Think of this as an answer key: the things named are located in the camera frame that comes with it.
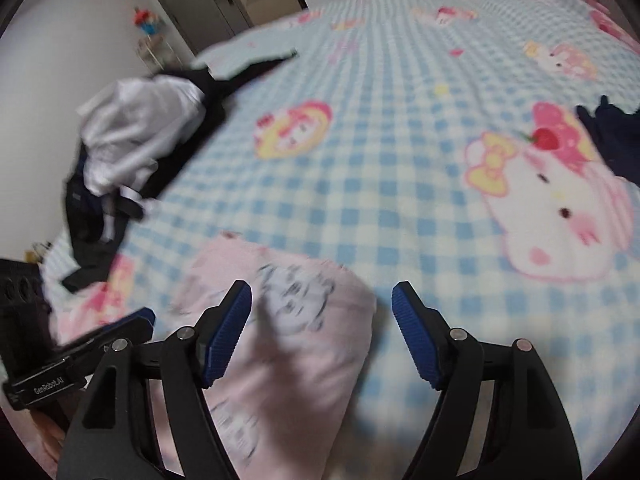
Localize grey door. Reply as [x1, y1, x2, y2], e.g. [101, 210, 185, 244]
[142, 0, 253, 61]

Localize blue checked cartoon blanket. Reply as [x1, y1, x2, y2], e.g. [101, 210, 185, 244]
[37, 0, 640, 471]

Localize white garment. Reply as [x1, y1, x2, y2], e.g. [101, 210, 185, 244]
[75, 77, 207, 198]

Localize red and blue toy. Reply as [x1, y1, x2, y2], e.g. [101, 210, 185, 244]
[132, 6, 163, 36]

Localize white shelf rack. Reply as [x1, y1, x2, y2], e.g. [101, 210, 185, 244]
[135, 32, 176, 76]

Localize navy garment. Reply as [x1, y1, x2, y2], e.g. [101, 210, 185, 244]
[575, 95, 640, 186]

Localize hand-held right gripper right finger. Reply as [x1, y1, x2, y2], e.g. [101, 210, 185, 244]
[391, 281, 583, 480]

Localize pink printed pajama pants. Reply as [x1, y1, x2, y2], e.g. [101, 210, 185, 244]
[150, 232, 378, 480]

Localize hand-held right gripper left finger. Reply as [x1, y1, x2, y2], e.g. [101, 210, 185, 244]
[56, 280, 253, 480]

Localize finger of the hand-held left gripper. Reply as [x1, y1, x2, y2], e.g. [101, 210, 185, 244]
[52, 317, 156, 361]
[112, 306, 157, 333]

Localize black garment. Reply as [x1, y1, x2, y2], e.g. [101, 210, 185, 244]
[60, 57, 298, 293]

